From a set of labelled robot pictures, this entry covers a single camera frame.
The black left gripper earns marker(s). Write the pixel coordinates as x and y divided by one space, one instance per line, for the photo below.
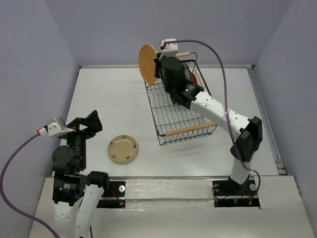
92 120

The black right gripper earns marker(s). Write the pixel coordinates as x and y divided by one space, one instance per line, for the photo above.
157 63

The orange plate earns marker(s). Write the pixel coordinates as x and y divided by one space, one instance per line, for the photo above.
194 78

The woven tan plate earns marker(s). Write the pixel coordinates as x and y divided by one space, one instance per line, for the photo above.
147 65

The black wire dish rack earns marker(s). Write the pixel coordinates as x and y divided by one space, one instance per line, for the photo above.
173 122

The beige floral plate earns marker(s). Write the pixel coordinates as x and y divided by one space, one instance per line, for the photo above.
123 149

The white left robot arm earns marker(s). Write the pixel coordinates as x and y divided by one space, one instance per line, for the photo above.
75 196

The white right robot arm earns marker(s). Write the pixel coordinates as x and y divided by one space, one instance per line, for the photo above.
246 133

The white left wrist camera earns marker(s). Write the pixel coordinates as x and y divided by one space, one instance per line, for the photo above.
55 128

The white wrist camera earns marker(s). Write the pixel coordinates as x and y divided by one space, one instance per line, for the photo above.
169 47
55 128

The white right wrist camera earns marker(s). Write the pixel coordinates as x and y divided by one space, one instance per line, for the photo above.
169 47

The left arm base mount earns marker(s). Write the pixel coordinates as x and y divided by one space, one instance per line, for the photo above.
114 197

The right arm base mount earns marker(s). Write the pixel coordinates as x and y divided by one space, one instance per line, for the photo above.
225 197

